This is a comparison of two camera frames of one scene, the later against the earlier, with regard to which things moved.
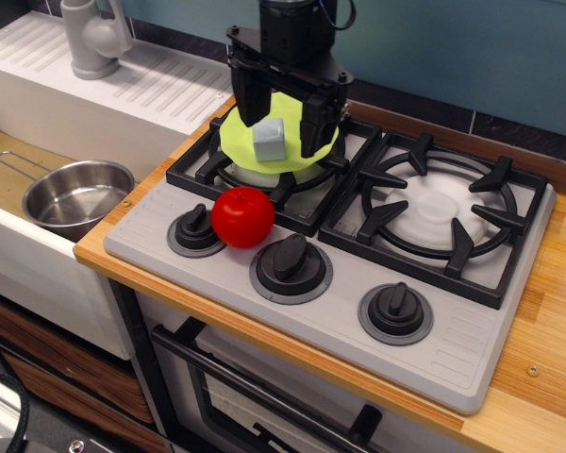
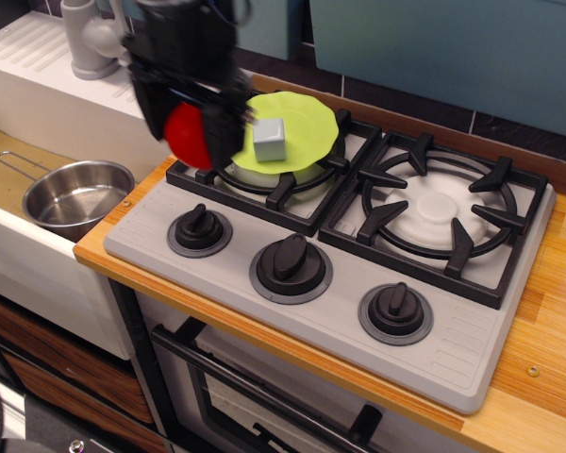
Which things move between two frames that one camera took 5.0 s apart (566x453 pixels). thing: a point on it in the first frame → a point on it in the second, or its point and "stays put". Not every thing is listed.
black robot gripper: [252, 80] → [206, 65]
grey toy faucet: [96, 42] stays put
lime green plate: [238, 140] stays put
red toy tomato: [242, 217] → [185, 132]
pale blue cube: [269, 139] stays put
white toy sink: [36, 114] stays put
